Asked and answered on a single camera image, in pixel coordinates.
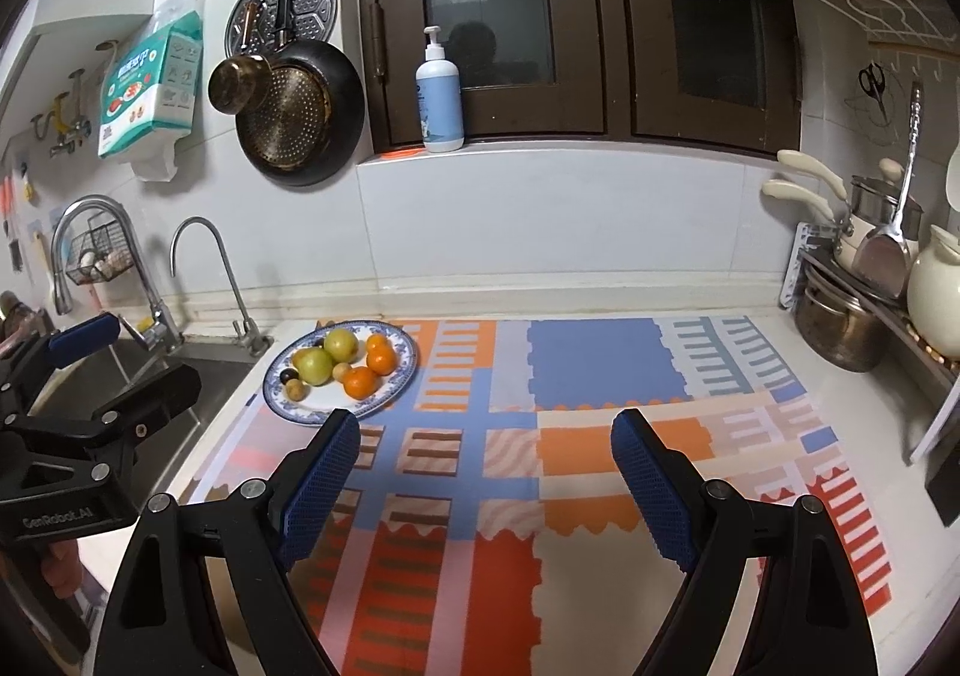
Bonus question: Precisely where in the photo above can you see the white wire wall rack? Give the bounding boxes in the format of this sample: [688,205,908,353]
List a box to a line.
[814,0,958,60]

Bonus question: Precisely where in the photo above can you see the orange tangerine front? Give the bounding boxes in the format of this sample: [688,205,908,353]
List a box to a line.
[366,333,389,351]

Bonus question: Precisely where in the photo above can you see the teal tissue paper pack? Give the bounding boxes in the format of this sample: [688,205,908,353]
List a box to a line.
[98,11,203,162]

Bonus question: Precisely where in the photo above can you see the wire sponge basket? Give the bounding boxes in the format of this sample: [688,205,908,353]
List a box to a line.
[65,211,133,286]

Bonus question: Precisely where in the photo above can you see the steel lidded saucepan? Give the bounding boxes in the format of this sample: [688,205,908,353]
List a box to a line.
[833,157,903,274]

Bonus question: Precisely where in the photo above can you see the white ceramic jug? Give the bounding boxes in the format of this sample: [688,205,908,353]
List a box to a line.
[907,224,960,361]

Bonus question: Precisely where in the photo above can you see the slim chrome faucet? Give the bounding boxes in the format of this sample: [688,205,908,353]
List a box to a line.
[167,216,274,359]

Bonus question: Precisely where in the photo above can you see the small brown kiwi fruit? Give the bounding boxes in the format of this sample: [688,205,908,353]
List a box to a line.
[285,378,309,401]

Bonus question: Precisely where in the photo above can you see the dark wooden window frame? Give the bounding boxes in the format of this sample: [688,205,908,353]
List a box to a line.
[359,0,800,157]

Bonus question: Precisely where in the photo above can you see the brass colander strainer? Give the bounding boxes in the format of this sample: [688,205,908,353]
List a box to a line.
[208,55,331,172]

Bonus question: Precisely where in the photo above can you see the blue white porcelain plate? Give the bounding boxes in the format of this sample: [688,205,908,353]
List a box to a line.
[262,320,418,426]

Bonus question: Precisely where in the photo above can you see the yellow green pear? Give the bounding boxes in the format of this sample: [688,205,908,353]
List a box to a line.
[322,327,358,364]

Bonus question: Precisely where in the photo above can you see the cream pot handle lower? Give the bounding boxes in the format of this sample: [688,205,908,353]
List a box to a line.
[761,178,836,224]

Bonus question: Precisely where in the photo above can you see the steel cooking pot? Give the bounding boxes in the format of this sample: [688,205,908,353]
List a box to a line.
[794,265,892,372]

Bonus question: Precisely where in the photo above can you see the black scissors on wall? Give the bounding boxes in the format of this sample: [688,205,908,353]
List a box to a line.
[857,61,889,123]

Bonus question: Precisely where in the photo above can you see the large orange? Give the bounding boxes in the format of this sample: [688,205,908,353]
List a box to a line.
[342,366,381,401]

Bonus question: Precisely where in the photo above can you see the colourful patterned table mat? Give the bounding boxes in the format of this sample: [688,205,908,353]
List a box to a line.
[179,313,895,676]

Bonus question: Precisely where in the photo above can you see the black frying pan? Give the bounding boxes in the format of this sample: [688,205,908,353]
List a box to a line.
[236,0,366,188]

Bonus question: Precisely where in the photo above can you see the person's left hand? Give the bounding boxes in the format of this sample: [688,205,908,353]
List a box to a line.
[41,539,83,600]

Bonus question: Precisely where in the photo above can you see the small orange tangerine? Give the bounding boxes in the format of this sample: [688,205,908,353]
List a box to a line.
[332,362,352,382]

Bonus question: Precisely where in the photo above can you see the blue white soap bottle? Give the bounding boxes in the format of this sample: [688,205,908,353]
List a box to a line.
[415,26,464,152]

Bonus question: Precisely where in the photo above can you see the tall chrome faucet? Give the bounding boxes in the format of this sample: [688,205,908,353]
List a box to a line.
[49,195,184,352]

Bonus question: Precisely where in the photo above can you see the steel ladle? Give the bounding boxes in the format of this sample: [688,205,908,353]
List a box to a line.
[854,79,924,300]

